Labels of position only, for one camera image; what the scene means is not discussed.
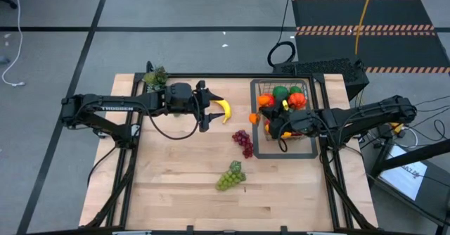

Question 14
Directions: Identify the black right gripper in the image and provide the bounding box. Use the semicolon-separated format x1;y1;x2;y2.
260;107;317;139

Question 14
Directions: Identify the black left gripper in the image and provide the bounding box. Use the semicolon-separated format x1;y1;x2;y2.
165;80;226;133

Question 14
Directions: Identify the yellow banana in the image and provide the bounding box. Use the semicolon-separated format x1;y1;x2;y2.
210;99;233;125

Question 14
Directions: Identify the red bell pepper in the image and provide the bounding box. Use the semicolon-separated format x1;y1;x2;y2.
257;93;276;108

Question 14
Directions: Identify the orange pumpkin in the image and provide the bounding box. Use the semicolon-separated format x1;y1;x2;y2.
288;92;308;110

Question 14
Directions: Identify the purple grape bunch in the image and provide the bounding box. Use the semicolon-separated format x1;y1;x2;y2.
231;129;255;159

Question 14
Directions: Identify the potted succulent plant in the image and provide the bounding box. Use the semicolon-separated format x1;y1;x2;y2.
143;65;169;94

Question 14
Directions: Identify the black perforated computer case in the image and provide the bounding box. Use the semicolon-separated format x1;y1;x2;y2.
272;58;370;101

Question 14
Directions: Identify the green grape bunch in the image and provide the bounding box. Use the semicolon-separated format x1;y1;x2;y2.
214;160;247;192

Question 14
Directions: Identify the white paper sheet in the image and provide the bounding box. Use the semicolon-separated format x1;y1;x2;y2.
378;146;428;201

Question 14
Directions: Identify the black side stand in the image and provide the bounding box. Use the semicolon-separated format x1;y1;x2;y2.
367;138;450;235

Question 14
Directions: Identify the black hazard-striped floor mat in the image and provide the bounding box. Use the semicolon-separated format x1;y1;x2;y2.
290;0;450;75

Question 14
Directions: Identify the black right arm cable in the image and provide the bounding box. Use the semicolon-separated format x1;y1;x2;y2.
277;120;293;153

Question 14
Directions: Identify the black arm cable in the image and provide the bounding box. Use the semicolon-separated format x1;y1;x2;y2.
277;120;293;153
140;94;202;141

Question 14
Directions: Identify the wire mesh basket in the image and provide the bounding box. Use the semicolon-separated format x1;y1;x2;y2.
258;80;312;142

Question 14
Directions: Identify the black table frame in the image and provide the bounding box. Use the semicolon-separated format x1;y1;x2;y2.
84;72;379;235

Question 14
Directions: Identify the wire basket on tray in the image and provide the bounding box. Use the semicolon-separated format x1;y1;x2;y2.
250;79;319;160

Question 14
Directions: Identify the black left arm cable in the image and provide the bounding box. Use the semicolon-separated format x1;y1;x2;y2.
140;94;202;141

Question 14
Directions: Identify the black hanging cable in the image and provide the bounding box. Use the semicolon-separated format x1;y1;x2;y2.
266;0;297;68

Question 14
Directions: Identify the yellow hanging cable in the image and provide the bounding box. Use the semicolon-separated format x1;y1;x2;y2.
354;0;377;56

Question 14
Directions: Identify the white floor cable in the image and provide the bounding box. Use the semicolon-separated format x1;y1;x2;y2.
1;0;26;87

